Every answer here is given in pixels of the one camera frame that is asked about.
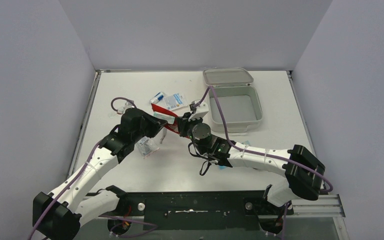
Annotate red first aid pouch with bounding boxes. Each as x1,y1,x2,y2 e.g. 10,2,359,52
151,103,179,134

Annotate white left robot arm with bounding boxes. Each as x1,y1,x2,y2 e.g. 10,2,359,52
28,107,168,240

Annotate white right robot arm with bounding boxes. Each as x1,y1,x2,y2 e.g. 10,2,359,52
175,113,326,215

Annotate white blue label packet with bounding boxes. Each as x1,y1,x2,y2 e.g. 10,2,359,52
162,92,189,111

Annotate clear bag of wipes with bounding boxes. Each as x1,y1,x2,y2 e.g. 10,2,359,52
135,136,160,159

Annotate clear plastic tube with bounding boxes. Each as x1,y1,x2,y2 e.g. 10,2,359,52
108,111,119,119

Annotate small white blue tube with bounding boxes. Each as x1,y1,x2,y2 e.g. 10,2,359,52
149,91,166,104

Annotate blue mask packet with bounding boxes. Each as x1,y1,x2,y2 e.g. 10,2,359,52
218,140,251,170

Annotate grey open storage box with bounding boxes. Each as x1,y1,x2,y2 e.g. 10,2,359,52
202,67,263,133

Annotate black handled scissors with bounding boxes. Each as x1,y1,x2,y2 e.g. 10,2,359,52
159,128,167,144

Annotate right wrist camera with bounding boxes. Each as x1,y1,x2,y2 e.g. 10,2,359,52
188,100,209,121

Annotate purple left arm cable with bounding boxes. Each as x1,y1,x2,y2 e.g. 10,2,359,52
26,96,137,240

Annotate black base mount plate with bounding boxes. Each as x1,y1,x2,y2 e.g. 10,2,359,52
109,190,293,234

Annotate aluminium frame rail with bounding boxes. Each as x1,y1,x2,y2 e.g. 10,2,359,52
287,194,346,218

